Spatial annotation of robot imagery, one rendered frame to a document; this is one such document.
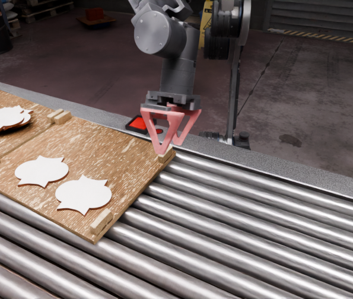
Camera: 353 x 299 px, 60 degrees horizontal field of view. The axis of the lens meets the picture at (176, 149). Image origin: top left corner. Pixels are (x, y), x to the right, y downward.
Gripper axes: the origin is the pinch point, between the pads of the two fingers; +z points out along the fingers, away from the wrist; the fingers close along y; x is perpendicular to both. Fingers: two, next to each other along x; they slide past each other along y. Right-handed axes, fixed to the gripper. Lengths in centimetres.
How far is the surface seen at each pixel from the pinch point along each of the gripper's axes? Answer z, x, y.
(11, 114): 5, 61, 24
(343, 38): -101, -97, 470
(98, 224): 19.7, 13.9, 0.9
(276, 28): -111, -1, 477
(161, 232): 22.0, 2.3, 8.5
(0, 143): 13, 58, 18
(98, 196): 17.4, 19.2, 9.1
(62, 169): 14.8, 32.8, 13.7
